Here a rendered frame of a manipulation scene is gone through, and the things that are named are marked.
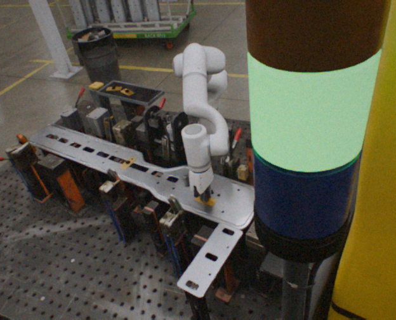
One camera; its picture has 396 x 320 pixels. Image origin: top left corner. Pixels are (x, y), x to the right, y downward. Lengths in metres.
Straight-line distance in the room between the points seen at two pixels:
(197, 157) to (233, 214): 0.28
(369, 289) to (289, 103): 0.37
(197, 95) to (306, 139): 1.08
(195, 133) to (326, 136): 0.98
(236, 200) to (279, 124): 1.21
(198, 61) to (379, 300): 1.02
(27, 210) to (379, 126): 2.00
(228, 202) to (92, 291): 0.70
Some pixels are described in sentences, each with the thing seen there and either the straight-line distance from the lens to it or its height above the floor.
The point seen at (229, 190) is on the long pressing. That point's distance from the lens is 1.44.
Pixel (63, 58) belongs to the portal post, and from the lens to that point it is 5.50.
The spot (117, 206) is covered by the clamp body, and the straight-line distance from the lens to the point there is 1.60.
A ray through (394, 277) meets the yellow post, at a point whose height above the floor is 1.62.
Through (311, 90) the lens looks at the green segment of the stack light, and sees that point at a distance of 0.18.
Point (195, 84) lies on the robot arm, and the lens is 1.28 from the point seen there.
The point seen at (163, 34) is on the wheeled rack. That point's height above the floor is 0.26.
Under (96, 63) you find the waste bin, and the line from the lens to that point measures 4.44.
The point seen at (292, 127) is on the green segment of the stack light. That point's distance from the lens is 0.19.
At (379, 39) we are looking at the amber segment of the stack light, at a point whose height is 1.94.
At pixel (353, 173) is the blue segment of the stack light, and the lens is 0.23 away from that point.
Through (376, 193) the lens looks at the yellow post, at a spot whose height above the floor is 1.74.
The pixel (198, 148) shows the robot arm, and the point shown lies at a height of 1.30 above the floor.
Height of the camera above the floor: 2.01
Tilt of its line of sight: 39 degrees down
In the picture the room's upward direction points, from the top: 10 degrees counter-clockwise
